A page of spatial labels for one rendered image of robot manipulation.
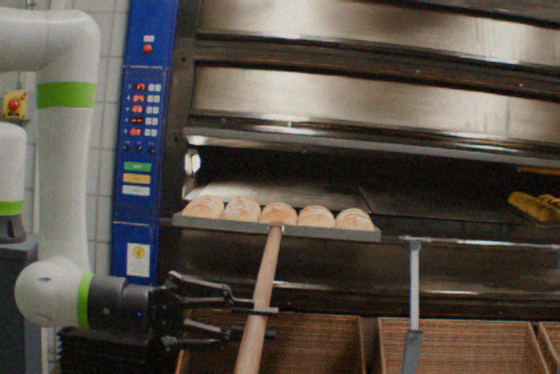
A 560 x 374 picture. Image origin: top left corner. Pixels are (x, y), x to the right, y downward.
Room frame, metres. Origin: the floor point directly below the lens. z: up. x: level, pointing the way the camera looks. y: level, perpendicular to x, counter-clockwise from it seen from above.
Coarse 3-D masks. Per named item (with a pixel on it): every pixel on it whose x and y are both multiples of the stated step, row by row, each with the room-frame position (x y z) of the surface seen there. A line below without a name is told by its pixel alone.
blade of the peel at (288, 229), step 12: (180, 216) 2.43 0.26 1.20; (192, 216) 2.43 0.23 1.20; (216, 228) 2.43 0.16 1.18; (228, 228) 2.43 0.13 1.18; (240, 228) 2.43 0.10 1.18; (252, 228) 2.43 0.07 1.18; (264, 228) 2.43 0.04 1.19; (288, 228) 2.43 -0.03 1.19; (300, 228) 2.43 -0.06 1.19; (312, 228) 2.42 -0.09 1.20; (324, 228) 2.42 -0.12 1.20; (336, 228) 2.42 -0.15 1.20; (372, 240) 2.42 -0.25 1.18
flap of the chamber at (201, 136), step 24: (216, 144) 2.95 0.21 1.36; (240, 144) 2.91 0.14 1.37; (264, 144) 2.86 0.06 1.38; (288, 144) 2.82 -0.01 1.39; (312, 144) 2.78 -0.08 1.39; (336, 144) 2.78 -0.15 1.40; (360, 144) 2.78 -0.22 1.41; (384, 144) 2.78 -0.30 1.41; (504, 168) 2.92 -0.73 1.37; (528, 168) 2.86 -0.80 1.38; (552, 168) 2.79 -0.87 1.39
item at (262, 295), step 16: (272, 240) 2.11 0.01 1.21; (272, 256) 1.90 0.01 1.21; (272, 272) 1.75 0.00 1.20; (256, 288) 1.59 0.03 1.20; (256, 304) 1.44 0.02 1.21; (256, 320) 1.33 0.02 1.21; (256, 336) 1.24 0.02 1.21; (240, 352) 1.17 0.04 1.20; (256, 352) 1.17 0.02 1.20; (240, 368) 1.08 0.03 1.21; (256, 368) 1.11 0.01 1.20
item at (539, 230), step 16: (224, 208) 2.93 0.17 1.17; (304, 208) 2.97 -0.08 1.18; (384, 224) 2.93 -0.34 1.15; (400, 224) 2.93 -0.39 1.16; (416, 224) 2.93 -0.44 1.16; (432, 224) 2.93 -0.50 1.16; (448, 224) 2.93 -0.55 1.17; (464, 224) 2.93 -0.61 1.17; (480, 224) 2.93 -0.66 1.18; (496, 224) 2.93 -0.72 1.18; (512, 224) 2.94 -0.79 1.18; (528, 224) 2.97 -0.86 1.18
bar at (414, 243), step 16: (160, 224) 2.56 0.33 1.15; (336, 240) 2.56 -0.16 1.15; (352, 240) 2.56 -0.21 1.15; (368, 240) 2.56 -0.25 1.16; (384, 240) 2.55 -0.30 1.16; (400, 240) 2.55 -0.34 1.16; (416, 240) 2.55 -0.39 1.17; (432, 240) 2.55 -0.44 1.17; (448, 240) 2.56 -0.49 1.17; (464, 240) 2.56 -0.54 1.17; (480, 240) 2.56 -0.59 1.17; (416, 256) 2.53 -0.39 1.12; (416, 272) 2.49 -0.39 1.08; (416, 288) 2.45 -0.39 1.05; (416, 304) 2.41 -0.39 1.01; (416, 320) 2.37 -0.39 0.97; (416, 336) 2.33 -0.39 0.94; (416, 352) 2.33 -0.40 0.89; (416, 368) 2.33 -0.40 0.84
